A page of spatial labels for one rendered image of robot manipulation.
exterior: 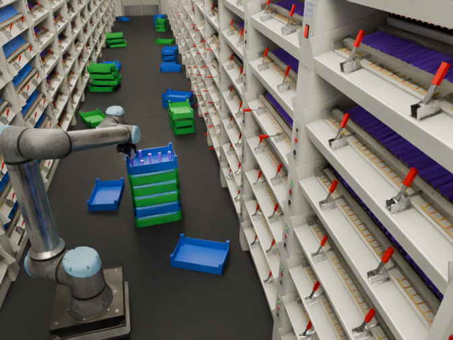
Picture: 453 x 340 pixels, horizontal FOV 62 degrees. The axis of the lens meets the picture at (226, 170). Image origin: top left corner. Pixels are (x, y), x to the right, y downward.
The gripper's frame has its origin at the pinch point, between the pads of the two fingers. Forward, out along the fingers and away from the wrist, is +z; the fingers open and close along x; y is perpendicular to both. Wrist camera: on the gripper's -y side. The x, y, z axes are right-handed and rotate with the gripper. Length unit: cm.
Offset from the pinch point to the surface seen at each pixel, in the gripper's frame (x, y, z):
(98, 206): -31, 10, 41
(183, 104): -23, -148, 69
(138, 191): 5.7, 13.2, 16.5
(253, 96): 76, 2, -52
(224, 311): 72, 71, 29
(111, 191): -34, -12, 51
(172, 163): 25.1, -1.8, 3.8
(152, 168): 14.5, 4.5, 3.3
